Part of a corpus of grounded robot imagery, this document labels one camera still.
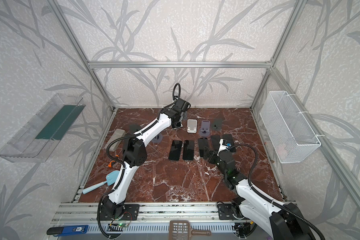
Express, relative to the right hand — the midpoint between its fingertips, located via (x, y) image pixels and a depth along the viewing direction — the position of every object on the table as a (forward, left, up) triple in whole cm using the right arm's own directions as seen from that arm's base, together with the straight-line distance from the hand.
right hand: (210, 144), depth 85 cm
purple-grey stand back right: (+16, +1, -8) cm, 18 cm away
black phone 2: (+3, +13, -12) cm, 18 cm away
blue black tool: (-39, +67, -8) cm, 78 cm away
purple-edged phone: (+11, -6, -13) cm, 17 cm away
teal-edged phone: (+8, +3, -12) cm, 15 cm away
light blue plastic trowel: (-15, +57, -11) cm, 60 cm away
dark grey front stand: (+21, -8, -8) cm, 24 cm away
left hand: (+25, +18, +4) cm, 31 cm away
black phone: (+3, +21, -12) cm, 25 cm away
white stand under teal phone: (+20, +10, -9) cm, 24 cm away
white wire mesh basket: (-10, -31, +23) cm, 39 cm away
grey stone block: (+14, +61, -9) cm, 63 cm away
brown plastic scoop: (-39, +16, -11) cm, 44 cm away
